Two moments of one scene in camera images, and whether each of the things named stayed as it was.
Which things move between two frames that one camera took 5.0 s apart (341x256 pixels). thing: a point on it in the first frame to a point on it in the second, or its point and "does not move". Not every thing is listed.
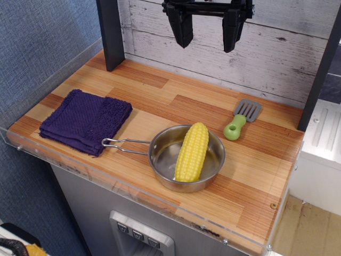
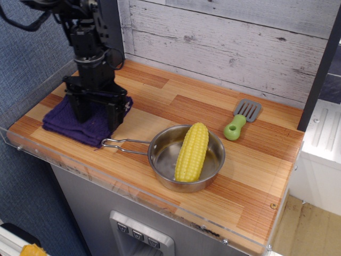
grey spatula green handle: (245, 110) does not move
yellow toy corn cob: (192, 156) does not move
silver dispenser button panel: (133, 238) does not move
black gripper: (180, 12) to (95, 82)
